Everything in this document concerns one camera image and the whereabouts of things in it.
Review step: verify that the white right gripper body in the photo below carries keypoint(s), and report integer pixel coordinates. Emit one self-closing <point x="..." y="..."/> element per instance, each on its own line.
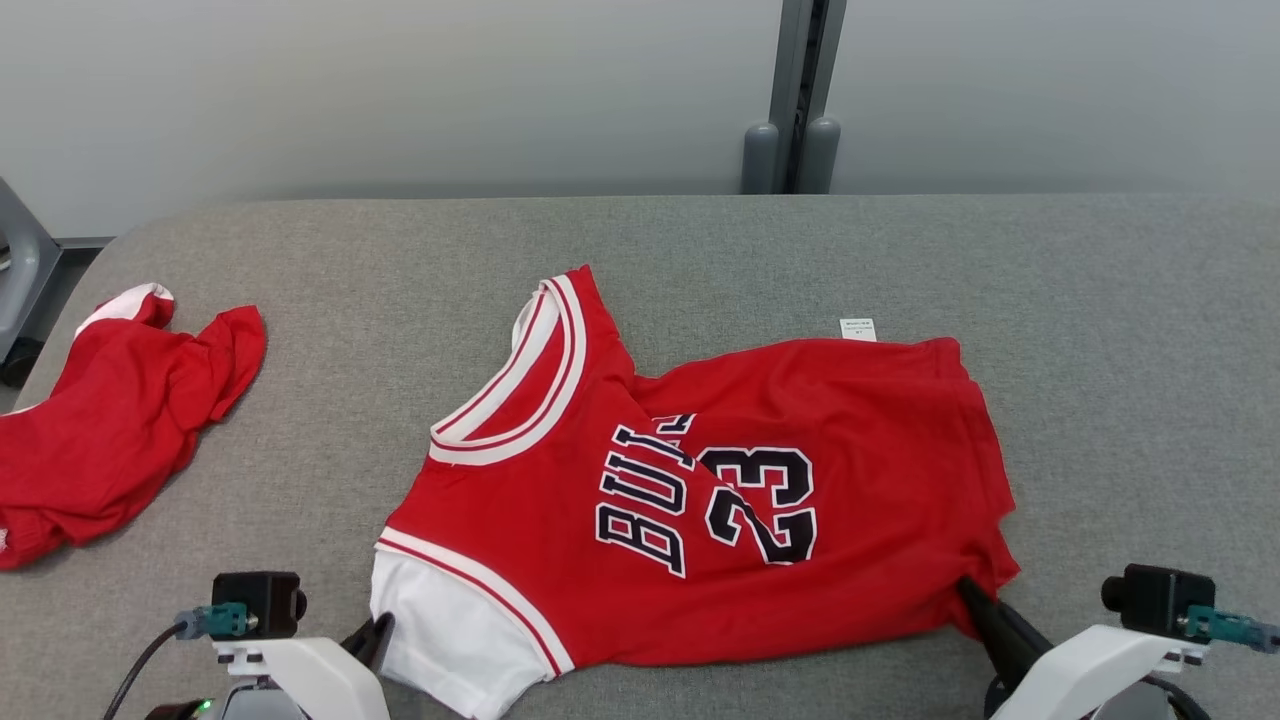
<point x="1090" y="670"/>

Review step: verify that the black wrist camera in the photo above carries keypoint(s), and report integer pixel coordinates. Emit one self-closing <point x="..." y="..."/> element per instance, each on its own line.
<point x="255" y="600"/>
<point x="1160" y="600"/>

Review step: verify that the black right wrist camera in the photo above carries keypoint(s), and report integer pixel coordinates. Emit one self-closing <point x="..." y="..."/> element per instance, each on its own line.
<point x="1160" y="600"/>

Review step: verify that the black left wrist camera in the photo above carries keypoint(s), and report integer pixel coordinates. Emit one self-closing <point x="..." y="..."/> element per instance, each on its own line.
<point x="255" y="600"/>

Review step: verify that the grey partition joint post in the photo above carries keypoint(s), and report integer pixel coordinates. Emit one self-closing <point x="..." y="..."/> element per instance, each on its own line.
<point x="785" y="60"/>

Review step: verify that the teal right camera connector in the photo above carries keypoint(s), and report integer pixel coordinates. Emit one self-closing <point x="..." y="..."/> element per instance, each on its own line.
<point x="1235" y="628"/>

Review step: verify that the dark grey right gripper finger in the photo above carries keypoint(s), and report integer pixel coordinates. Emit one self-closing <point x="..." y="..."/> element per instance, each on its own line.
<point x="1005" y="640"/>

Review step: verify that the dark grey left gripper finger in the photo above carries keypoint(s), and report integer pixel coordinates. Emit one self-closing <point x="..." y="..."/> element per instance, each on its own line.
<point x="372" y="642"/>

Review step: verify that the red shorts with white trim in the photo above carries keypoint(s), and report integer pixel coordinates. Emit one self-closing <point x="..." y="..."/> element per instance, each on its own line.
<point x="110" y="420"/>

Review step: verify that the grey chair base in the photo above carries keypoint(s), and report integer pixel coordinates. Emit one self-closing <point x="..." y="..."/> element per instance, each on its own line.
<point x="25" y="260"/>

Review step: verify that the teal camera connector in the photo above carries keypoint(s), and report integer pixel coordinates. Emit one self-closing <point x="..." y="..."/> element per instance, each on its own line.
<point x="215" y="620"/>
<point x="1235" y="628"/>

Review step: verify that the teal left camera connector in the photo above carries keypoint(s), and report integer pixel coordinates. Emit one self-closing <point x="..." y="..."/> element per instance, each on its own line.
<point x="215" y="620"/>

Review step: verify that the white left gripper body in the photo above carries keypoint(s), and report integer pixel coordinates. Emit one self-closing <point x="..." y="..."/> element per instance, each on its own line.
<point x="330" y="685"/>

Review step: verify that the red basketball jersey number 23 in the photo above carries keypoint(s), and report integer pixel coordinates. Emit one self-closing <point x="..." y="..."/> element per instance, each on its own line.
<point x="560" y="520"/>

